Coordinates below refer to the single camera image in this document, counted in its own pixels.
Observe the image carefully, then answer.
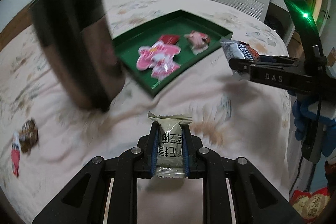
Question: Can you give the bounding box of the white cookie snack bag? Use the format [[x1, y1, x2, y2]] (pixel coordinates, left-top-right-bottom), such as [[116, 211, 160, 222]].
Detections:
[[220, 38, 260, 80]]

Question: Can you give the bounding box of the beige snack packet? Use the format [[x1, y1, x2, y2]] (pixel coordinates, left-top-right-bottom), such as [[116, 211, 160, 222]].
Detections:
[[147, 113, 193, 178]]

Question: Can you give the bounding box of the pink striped clear packet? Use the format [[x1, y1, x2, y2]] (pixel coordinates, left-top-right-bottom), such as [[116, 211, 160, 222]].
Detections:
[[184, 31, 211, 55]]

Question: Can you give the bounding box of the dark red snack packet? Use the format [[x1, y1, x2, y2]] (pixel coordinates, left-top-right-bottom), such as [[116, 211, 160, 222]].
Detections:
[[158, 34, 180, 45]]

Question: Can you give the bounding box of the pink cartoon character pouch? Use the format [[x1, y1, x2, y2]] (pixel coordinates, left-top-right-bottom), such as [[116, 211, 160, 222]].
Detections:
[[136, 41, 181, 81]]

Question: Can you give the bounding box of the brown foil snack bag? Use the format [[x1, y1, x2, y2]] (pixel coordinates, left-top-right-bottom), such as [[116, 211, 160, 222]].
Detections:
[[19, 118, 39, 153]]

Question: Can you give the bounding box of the red white snack pouch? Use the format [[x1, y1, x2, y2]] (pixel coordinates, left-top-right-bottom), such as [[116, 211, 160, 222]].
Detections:
[[11, 131, 21, 177]]

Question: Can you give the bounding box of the blue gloved right hand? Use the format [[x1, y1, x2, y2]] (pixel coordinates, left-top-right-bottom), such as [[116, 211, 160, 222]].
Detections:
[[292, 97, 335, 165]]

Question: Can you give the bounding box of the green tray box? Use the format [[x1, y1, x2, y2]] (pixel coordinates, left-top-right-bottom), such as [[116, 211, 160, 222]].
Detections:
[[113, 10, 233, 97]]

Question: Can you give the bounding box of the red gold gift bag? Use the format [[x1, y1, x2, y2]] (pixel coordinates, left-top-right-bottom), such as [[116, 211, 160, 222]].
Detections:
[[289, 187, 330, 223]]

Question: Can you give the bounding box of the brown black appliance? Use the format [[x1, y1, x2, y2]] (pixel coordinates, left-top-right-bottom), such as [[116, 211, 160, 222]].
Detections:
[[31, 0, 125, 113]]

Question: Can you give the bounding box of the black cable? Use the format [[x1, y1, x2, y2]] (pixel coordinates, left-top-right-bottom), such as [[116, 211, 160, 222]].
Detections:
[[288, 100, 322, 196]]

